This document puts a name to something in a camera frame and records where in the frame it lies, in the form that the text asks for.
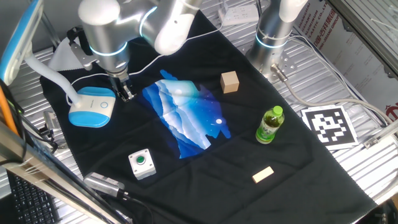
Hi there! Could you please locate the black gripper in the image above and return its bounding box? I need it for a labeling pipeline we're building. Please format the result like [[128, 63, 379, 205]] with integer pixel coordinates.
[[109, 74, 137, 103]]

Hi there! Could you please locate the blue and white desk lamp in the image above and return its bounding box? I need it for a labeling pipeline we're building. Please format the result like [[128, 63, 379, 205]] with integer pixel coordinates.
[[0, 0, 116, 128]]

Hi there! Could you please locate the white box with green button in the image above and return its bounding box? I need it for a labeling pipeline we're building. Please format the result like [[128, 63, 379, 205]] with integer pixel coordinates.
[[127, 148, 157, 181]]

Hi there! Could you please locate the wooden cube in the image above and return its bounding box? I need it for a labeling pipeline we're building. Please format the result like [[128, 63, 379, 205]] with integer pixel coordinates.
[[220, 70, 240, 94]]

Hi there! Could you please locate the black cloth with blue print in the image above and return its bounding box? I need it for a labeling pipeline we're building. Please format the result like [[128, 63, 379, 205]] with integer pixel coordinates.
[[39, 9, 379, 224]]

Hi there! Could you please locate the white power strip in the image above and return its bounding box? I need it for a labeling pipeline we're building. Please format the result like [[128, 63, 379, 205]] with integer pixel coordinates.
[[217, 4, 259, 27]]

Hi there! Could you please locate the green tea bottle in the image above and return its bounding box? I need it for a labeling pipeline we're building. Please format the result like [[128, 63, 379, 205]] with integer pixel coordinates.
[[255, 105, 285, 145]]

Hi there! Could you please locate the black keyboard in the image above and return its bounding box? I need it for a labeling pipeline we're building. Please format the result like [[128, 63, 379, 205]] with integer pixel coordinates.
[[6, 170, 60, 224]]

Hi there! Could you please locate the flat wooden block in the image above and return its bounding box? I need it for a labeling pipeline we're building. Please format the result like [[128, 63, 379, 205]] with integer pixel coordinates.
[[251, 166, 275, 184]]

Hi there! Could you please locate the black and white marker board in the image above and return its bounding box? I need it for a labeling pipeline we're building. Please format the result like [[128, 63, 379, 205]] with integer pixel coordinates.
[[300, 105, 359, 152]]

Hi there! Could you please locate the white panel with red print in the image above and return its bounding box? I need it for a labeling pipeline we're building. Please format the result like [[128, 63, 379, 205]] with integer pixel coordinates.
[[292, 0, 398, 122]]

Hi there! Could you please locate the wrist camera with grey bracket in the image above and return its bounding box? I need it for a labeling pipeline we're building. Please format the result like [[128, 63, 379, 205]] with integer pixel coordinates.
[[66, 26, 101, 71]]

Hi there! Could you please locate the small metal bracket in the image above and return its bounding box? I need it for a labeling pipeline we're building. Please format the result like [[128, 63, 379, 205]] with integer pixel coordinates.
[[42, 110, 68, 150]]

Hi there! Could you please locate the silver depth camera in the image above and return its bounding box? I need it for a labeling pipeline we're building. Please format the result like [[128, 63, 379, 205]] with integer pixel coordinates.
[[83, 172, 129, 198]]

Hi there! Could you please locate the white lamp cable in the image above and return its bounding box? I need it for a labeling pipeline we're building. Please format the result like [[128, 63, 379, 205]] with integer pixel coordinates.
[[65, 21, 226, 106]]

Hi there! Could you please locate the black camera cable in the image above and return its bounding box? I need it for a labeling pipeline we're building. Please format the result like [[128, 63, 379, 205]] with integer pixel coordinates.
[[123, 191, 155, 224]]

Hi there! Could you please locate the aluminium frame beam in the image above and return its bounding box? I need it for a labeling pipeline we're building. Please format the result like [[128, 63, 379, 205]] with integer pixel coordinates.
[[326, 0, 398, 78], [0, 121, 125, 224]]

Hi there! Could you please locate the orange cable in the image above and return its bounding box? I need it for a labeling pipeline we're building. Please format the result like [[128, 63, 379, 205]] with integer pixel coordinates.
[[0, 85, 19, 136]]

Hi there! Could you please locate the thin white cable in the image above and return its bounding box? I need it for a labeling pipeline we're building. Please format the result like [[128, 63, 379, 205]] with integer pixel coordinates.
[[289, 34, 386, 122]]

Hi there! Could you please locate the thick grey robot cable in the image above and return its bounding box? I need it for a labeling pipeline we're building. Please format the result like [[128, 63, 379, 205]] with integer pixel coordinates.
[[270, 63, 394, 125]]

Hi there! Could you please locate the metal corner bracket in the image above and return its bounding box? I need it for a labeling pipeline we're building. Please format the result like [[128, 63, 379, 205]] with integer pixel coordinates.
[[363, 119, 398, 149]]

